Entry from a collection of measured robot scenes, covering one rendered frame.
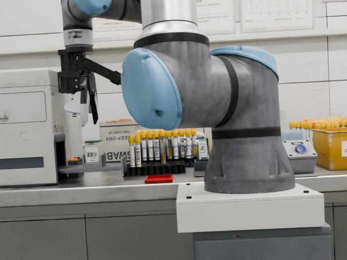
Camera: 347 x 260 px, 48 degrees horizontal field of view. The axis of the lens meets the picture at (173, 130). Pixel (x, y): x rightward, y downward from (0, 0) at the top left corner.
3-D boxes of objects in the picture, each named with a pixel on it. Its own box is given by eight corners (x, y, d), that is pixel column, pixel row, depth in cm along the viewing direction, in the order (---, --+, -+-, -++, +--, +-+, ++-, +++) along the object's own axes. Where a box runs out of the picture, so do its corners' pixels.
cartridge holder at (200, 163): (193, 177, 100) (192, 163, 100) (194, 171, 109) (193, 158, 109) (214, 176, 100) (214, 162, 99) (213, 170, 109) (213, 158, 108)
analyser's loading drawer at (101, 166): (44, 177, 99) (42, 157, 99) (52, 173, 106) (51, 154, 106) (123, 174, 99) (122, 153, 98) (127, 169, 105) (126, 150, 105)
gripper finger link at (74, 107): (64, 128, 96) (67, 96, 100) (88, 126, 95) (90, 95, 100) (60, 122, 93) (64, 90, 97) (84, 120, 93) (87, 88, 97)
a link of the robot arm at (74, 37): (95, 33, 104) (88, 27, 96) (96, 50, 104) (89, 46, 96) (68, 35, 104) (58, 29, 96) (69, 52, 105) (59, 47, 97)
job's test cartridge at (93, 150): (85, 167, 100) (83, 143, 100) (89, 164, 105) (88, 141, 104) (100, 166, 100) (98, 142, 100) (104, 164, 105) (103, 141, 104)
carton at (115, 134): (99, 167, 127) (97, 121, 126) (115, 156, 156) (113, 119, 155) (175, 163, 126) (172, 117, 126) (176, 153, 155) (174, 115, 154)
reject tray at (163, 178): (144, 183, 95) (144, 180, 95) (147, 178, 101) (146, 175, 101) (172, 182, 94) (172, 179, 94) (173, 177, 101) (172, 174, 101)
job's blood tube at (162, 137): (161, 171, 110) (159, 136, 109) (161, 170, 111) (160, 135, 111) (166, 171, 110) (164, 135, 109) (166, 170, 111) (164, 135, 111)
